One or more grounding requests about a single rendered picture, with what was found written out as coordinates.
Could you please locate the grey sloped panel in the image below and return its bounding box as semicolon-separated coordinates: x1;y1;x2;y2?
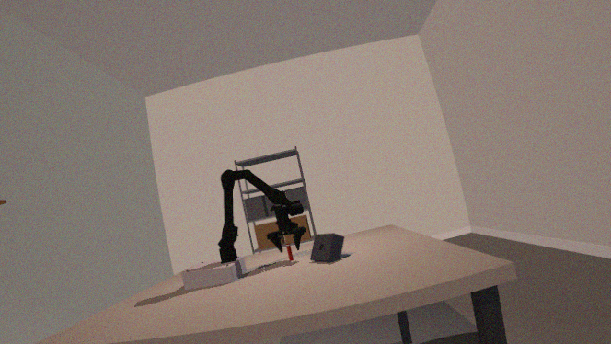
310;233;350;262

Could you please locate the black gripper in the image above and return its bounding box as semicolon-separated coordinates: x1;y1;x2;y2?
267;217;306;253

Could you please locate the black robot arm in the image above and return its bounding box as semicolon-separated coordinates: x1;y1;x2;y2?
218;169;304;264

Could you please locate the dark red peg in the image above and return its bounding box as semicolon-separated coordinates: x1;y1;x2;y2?
286;243;293;260

